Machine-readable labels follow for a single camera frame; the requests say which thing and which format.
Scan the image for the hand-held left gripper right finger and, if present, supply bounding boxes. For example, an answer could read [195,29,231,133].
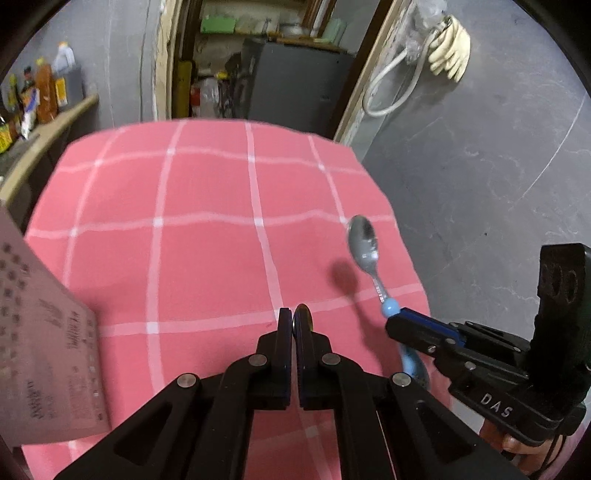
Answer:
[294,304,523,480]

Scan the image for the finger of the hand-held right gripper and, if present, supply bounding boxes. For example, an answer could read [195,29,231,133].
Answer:
[399,307,467,347]
[385,316,451,357]

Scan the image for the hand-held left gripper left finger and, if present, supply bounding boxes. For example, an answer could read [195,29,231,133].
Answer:
[53,307,294,480]

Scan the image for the metal spoon blue handle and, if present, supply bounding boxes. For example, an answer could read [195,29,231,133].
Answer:
[347,215,431,394]

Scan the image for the perforated utensil holder box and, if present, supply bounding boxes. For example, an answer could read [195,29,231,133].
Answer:
[0,202,112,449]

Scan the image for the person's right hand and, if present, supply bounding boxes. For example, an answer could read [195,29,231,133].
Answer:
[479,419,555,477]

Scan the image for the pink checked tablecloth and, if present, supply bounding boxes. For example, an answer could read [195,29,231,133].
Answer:
[21,117,455,480]

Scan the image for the clear plastic bottle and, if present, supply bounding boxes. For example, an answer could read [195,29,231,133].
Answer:
[198,76,223,117]

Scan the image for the dark grey cabinet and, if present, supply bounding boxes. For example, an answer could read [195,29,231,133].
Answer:
[242,37,357,137]

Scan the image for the cream rubber gloves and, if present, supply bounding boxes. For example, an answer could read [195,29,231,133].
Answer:
[427,14,472,84]

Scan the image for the yellow box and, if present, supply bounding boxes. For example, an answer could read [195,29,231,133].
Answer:
[177,60,193,119]

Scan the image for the clear plastic bag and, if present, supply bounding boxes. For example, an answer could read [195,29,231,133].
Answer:
[401,0,447,62]

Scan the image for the pale green board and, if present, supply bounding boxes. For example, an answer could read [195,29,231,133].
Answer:
[323,16,350,47]

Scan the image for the green box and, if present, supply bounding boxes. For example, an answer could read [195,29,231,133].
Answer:
[200,14,239,34]

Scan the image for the dark sauce bottle yellow label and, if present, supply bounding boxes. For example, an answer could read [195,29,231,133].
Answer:
[0,114,16,156]

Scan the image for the orange oil bottle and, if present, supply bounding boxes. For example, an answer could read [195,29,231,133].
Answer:
[34,57,59,124]

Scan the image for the white hose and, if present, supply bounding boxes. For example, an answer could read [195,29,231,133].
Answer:
[362,28,437,119]

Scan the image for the wooden door frame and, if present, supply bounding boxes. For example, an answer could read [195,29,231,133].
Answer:
[154,0,408,145]

